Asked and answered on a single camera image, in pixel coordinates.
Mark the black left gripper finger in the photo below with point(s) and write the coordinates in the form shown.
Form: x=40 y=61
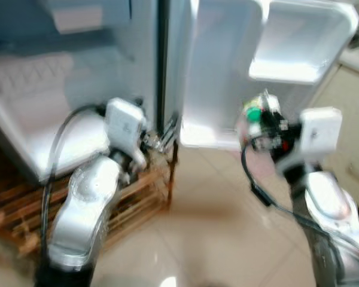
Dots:
x=170 y=133

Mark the white carton green cap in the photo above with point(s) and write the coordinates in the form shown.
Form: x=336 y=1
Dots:
x=260 y=116

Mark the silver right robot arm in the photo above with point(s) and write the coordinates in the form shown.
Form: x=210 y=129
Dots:
x=326 y=203

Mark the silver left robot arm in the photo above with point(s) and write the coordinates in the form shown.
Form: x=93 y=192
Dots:
x=84 y=203

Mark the cream kitchen cabinet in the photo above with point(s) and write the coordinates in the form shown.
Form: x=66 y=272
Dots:
x=347 y=119

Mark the white door shelf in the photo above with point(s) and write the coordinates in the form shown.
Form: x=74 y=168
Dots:
x=299 y=42

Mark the wooden slat rack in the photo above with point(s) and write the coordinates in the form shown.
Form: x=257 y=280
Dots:
x=12 y=209

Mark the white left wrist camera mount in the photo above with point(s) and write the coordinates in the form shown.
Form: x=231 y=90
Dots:
x=124 y=125

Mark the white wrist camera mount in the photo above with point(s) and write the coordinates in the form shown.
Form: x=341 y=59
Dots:
x=320 y=131
x=124 y=125

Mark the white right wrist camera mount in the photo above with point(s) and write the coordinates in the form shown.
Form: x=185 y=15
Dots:
x=320 y=131

